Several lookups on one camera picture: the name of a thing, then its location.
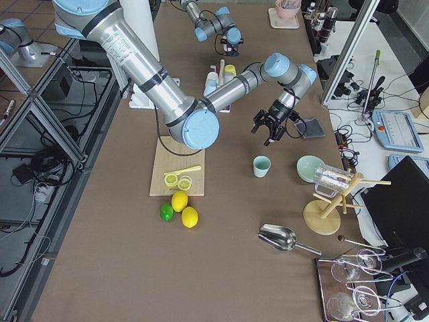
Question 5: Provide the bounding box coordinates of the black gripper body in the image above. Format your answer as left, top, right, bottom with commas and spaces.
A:
221, 36, 239, 56
258, 99, 299, 128

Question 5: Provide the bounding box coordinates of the mint green cup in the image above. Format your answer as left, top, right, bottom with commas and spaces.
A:
253, 156, 271, 178

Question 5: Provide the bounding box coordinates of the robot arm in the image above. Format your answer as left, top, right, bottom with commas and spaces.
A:
170, 1, 244, 57
53, 1, 317, 150

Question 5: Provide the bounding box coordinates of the yellow cup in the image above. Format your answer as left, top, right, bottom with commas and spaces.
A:
223, 64, 237, 84

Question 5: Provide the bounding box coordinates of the white cup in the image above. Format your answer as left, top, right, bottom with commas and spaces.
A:
205, 71, 219, 87

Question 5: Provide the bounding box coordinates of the light blue cup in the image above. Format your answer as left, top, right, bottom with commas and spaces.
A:
203, 80, 218, 97

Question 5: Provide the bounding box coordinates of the grey cloth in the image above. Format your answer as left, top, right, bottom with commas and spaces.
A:
294, 118, 325, 139

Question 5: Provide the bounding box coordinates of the mint green bowl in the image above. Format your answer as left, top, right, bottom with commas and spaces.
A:
296, 155, 324, 183

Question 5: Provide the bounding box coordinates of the beige tray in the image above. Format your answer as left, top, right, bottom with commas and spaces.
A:
268, 8, 300, 30

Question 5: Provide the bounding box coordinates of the pink bowl with ice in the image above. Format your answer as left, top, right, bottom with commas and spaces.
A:
275, 0, 301, 19

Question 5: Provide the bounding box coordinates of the glass pitcher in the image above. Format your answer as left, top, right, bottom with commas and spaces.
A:
314, 164, 354, 198

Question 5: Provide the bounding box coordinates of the wooden mug tree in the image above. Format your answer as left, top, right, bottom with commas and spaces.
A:
303, 172, 391, 235

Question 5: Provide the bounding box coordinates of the lemon slice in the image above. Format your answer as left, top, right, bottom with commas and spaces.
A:
177, 176, 192, 191
164, 173, 178, 189

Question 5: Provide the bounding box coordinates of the yellow plastic knife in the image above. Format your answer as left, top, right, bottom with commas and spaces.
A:
164, 165, 202, 176

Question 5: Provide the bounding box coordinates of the wooden cutting board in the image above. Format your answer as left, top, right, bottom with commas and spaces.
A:
149, 142, 205, 197

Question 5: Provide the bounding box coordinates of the metal scoop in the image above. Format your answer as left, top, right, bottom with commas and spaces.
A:
258, 223, 322, 256

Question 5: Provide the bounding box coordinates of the yellow lemon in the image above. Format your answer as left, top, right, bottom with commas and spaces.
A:
171, 191, 188, 213
181, 207, 199, 228

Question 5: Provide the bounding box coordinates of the blue teach pendant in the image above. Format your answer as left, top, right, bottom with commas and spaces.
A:
387, 153, 429, 172
371, 111, 424, 153

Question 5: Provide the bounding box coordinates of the green lime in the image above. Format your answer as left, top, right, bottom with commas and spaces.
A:
160, 203, 175, 221

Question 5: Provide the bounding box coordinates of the black monitor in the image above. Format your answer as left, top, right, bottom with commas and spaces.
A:
361, 156, 428, 250

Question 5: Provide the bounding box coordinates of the wine glass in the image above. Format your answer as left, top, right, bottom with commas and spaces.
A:
331, 248, 382, 283
326, 286, 381, 321

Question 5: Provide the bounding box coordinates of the black glass rack tray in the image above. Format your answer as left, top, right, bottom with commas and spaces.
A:
316, 258, 402, 321

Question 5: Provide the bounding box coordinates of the white wire cup holder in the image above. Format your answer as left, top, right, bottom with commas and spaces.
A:
202, 59, 237, 113

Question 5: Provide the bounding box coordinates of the metal rod green handle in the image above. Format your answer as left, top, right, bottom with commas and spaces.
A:
358, 49, 381, 122

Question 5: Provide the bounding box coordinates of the aluminium frame post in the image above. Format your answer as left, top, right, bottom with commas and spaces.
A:
320, 0, 379, 107

